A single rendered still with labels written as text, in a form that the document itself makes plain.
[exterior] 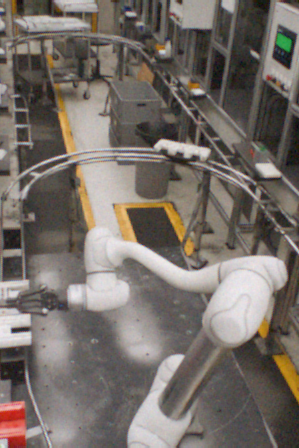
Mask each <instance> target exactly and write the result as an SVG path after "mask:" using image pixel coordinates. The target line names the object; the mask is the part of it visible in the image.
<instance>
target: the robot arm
mask: <svg viewBox="0 0 299 448"><path fill-rule="evenodd" d="M84 255H85V266H86V270H87V284H76V285H69V289H68V288H67V287H62V288H57V289H55V290H53V289H49V288H48V286H47V284H44V285H42V286H40V287H36V288H31V289H28V290H24V291H20V292H18V295H16V297H10V298H6V299H0V308H7V309H17V311H19V313H22V314H31V315H41V316H43V317H47V314H48V313H49V312H50V311H53V310H55V309H57V310H67V309H69V307H70V310H71V311H80V310H82V311H84V310H91V311H108V310H112V309H117V308H120V307H123V306H125V305H126V304H127V303H128V302H129V297H130V292H129V285H128V284H127V283H125V282H124V281H122V280H116V275H115V267H117V266H118V265H120V264H121V263H122V261H123V260H124V259H128V258H130V259H135V260H137V261H139V262H140V263H141V264H143V265H144V266H146V267H147V268H148V269H150V270H151V271H152V272H154V273H155V274H157V275H158V276H159V277H161V278H162V279H164V281H165V282H167V283H168V284H170V285H172V286H174V287H175V288H178V289H180V290H183V291H187V292H194V293H214V294H213V296H212V298H211V300H210V302H209V304H208V306H207V308H206V311H205V313H204V315H203V318H202V325H203V327H202V328H201V330H200V331H199V333H198V334H197V336H196V337H195V339H194V342H193V344H192V345H191V347H190V348H189V350H188V351H187V353H186V354H185V355H182V354H176V355H171V356H169V357H168V358H166V359H165V360H164V361H163V362H162V364H161V366H160V367H159V369H158V373H157V376H156V378H155V380H154V383H153V386H152V388H151V390H150V393H149V395H148V398H147V399H146V400H145V402H144V403H143V405H142V406H141V408H140V409H139V411H138V413H137V414H136V416H135V418H134V420H133V423H132V425H131V427H130V430H129V435H128V446H129V448H176V445H177V444H178V442H179V441H180V439H181V437H182V436H183V435H189V434H196V435H201V434H202V433H203V427H202V426H201V424H200V423H199V420H198V418H197V414H196V407H197V404H198V400H199V396H200V394H201V393H202V392H203V390H204V389H205V386H206V385H207V384H208V382H209V381H210V380H211V378H212V377H213V375H214V374H215V373H216V371H217V370H218V368H219V367H220V366H221V364H222V363H223V362H224V360H225V359H226V357H227V356H228V355H229V353H230V352H231V351H232V349H233V348H235V347H238V346H240V345H242V344H243V343H244V342H246V341H248V340H249V339H251V338H252V337H253V336H254V334H255V333H256V332H257V330H258V329H259V327H260V325H261V323H262V321H263V319H264V317H265V314H266V312H267V309H268V306H269V300H270V297H271V296H272V294H273V292H274V291H277V290H279V289H281V288H282V287H283V286H284V285H285V284H286V281H287V280H288V275H287V270H286V266H285V264H284V262H282V261H280V260H279V259H277V258H273V257H269V256H250V257H243V258H237V259H233V260H230V261H227V262H223V263H220V264H217V265H215V266H212V267H206V268H204V269H201V270H197V271H186V270H183V269H181V268H179V267H177V266H175V265H173V264H172V263H170V262H169V261H167V260H164V259H163V258H162V257H160V256H158V255H157V254H155V253H154V252H152V251H150V250H149V249H147V248H145V247H143V246H141V245H139V244H137V243H133V242H120V241H119V240H118V239H117V238H115V237H113V234H112V233H111V231H110V229H109V228H107V227H105V226H99V227H95V228H93V229H91V230H90V231H89V232H88V234H87V236H86V240H85V250H84ZM41 293H43V294H41ZM39 298H40V299H39ZM42 308H43V309H42Z"/></svg>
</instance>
